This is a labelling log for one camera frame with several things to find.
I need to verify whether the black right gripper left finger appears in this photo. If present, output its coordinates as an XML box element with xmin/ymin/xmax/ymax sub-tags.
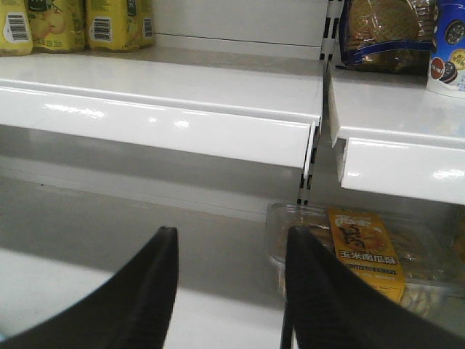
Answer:
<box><xmin>1</xmin><ymin>226</ymin><xmax>179</xmax><ymax>348</ymax></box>

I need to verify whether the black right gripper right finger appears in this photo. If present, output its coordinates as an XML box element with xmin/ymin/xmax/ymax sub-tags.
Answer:
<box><xmin>281</xmin><ymin>226</ymin><xmax>464</xmax><ymax>348</ymax></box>

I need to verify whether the biscuit pack yellow band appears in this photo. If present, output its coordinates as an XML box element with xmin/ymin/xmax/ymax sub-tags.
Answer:
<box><xmin>265</xmin><ymin>203</ymin><xmax>464</xmax><ymax>319</ymax></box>

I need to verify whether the white store shelving unit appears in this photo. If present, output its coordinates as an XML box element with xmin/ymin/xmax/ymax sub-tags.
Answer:
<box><xmin>1</xmin><ymin>1</ymin><xmax>464</xmax><ymax>348</ymax></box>

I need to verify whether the white blue cookie cup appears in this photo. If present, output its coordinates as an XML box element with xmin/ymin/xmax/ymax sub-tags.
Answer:
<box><xmin>426</xmin><ymin>0</ymin><xmax>464</xmax><ymax>99</ymax></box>

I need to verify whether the yellow pear drink bottle right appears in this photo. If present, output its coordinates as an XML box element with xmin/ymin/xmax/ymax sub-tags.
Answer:
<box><xmin>86</xmin><ymin>0</ymin><xmax>141</xmax><ymax>52</ymax></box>

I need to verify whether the yellow pear drink bottle rear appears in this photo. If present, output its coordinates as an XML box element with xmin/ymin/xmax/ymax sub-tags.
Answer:
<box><xmin>139</xmin><ymin>0</ymin><xmax>155</xmax><ymax>48</ymax></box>

